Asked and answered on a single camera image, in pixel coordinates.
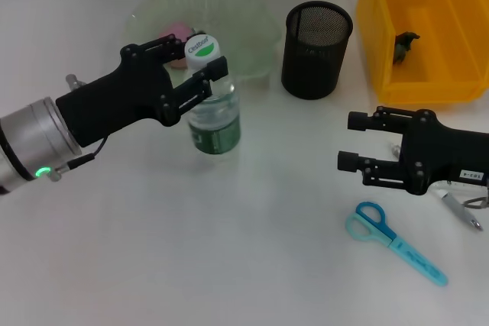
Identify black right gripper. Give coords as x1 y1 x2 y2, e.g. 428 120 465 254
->
337 105 489 196

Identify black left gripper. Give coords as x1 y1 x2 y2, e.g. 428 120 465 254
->
55 34 229 148

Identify clear water bottle green label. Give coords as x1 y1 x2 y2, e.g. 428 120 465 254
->
185 34 243 157

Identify blue scissors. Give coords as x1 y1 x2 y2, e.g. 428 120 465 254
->
345 200 449 287

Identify green plastic wrapper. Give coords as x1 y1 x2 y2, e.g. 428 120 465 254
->
393 31 422 67

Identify silver ballpoint pen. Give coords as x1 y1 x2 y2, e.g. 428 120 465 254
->
389 141 485 233

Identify green glass fruit plate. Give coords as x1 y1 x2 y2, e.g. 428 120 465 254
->
122 0 284 82

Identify black mesh pen holder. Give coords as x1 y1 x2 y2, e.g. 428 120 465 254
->
281 0 354 101

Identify yellow plastic bin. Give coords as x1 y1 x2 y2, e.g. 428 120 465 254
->
355 0 489 106

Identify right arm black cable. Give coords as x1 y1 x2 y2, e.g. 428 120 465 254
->
460 186 489 211

